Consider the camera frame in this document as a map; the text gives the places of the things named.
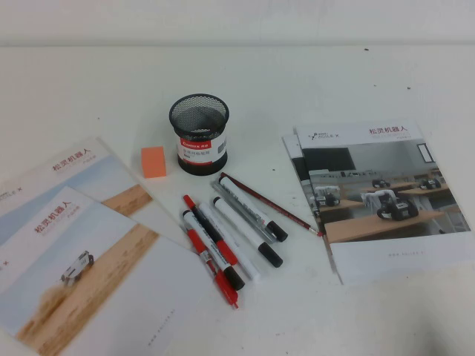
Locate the clear plastic pen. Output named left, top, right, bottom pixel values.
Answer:
left=212, top=179, right=276, bottom=245

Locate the black mesh pen holder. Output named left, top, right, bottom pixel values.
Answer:
left=168, top=93, right=229, bottom=174

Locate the thin black and red pen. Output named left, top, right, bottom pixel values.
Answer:
left=183, top=194, right=239, bottom=266

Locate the red retractable pen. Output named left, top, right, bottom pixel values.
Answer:
left=201, top=251, right=240, bottom=310

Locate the white marker with black cap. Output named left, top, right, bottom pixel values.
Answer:
left=212, top=197, right=284, bottom=268
left=217, top=177, right=289, bottom=243

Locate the dark red pencil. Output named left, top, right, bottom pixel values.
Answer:
left=220, top=171, right=324, bottom=238

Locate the classroom robot brochure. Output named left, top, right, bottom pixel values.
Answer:
left=281, top=133, right=343, bottom=285
left=295, top=119, right=475, bottom=286

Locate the all white marker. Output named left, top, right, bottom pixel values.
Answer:
left=199, top=202, right=262, bottom=284

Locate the red marker with black cap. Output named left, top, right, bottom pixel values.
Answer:
left=181, top=209, right=246, bottom=291

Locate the orange rectangular block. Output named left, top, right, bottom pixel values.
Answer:
left=141, top=145, right=166, bottom=179

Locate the desert brochure with faded cover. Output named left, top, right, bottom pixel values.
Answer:
left=0, top=136, right=191, bottom=250

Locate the desert brochure with white vehicle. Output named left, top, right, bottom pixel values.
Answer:
left=0, top=186, right=217, bottom=356

